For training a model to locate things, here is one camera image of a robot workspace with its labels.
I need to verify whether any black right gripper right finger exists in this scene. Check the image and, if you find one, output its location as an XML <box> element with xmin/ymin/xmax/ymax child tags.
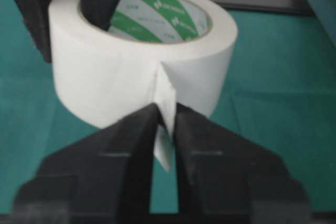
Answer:
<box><xmin>174</xmin><ymin>104</ymin><xmax>311</xmax><ymax>223</ymax></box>

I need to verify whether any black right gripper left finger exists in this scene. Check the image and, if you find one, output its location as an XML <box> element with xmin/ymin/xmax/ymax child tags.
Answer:
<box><xmin>10</xmin><ymin>104</ymin><xmax>159</xmax><ymax>223</ymax></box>

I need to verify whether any white duct tape roll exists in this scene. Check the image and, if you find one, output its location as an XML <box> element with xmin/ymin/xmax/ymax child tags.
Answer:
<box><xmin>48</xmin><ymin>0</ymin><xmax>238</xmax><ymax>170</ymax></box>

